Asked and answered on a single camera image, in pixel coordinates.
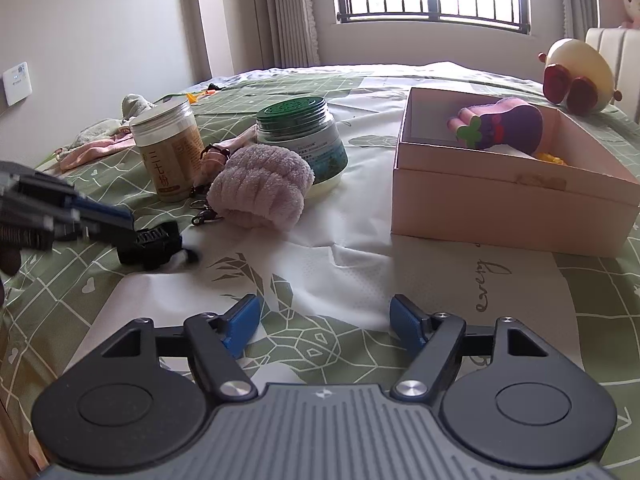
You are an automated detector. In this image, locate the clear jar beige lid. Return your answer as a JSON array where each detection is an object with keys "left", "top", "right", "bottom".
[{"left": 129, "top": 96, "right": 204, "bottom": 202}]

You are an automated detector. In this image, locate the yellow item in box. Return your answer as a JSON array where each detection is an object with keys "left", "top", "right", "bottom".
[{"left": 535, "top": 153, "right": 566, "bottom": 166}]

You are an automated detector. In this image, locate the cream padded headboard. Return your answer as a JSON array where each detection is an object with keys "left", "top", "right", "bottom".
[{"left": 586, "top": 28, "right": 640, "bottom": 122}]

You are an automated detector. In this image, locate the pink plaid plush keychain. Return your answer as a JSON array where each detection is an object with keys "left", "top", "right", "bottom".
[{"left": 190, "top": 126, "right": 257, "bottom": 226}]

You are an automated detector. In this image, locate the white wall switch panel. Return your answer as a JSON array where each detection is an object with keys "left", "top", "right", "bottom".
[{"left": 2, "top": 62, "right": 32, "bottom": 106}]

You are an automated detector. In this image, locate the jar with green lid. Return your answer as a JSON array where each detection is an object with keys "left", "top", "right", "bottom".
[{"left": 256, "top": 96, "right": 348, "bottom": 198}]

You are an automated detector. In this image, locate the grey white sock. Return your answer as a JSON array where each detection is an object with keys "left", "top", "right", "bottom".
[{"left": 122, "top": 93, "right": 155, "bottom": 122}]

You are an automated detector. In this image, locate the pink cloth on bed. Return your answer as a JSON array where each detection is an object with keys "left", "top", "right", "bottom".
[{"left": 58, "top": 133, "right": 136, "bottom": 174}]

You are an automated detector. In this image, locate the cream round plush toy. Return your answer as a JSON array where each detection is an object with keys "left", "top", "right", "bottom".
[{"left": 538, "top": 38, "right": 623, "bottom": 116}]

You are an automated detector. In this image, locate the orange small toy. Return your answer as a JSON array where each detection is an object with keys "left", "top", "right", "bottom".
[{"left": 186, "top": 89, "right": 216, "bottom": 104}]

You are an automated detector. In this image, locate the black hair claw clip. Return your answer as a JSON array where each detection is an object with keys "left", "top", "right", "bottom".
[{"left": 116, "top": 220, "right": 200, "bottom": 271}]

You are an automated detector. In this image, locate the grey knitted cloth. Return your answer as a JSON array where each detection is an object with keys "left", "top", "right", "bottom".
[{"left": 70, "top": 118, "right": 130, "bottom": 148}]

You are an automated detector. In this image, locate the pink cardboard box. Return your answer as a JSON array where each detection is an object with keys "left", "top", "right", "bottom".
[{"left": 390, "top": 87, "right": 639, "bottom": 258}]

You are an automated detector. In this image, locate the grey curtain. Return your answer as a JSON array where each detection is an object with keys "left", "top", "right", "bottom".
[{"left": 254, "top": 0, "right": 321, "bottom": 68}]

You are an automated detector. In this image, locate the green patterned bed sheet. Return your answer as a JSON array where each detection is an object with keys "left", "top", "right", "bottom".
[{"left": 1, "top": 63, "right": 639, "bottom": 479}]

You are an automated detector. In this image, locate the pink fluffy wristband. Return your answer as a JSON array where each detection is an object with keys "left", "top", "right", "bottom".
[{"left": 206, "top": 144, "right": 314, "bottom": 231}]

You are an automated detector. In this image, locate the purple eggplant plush toy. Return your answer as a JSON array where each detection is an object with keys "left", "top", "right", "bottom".
[{"left": 447, "top": 98, "right": 544, "bottom": 155}]

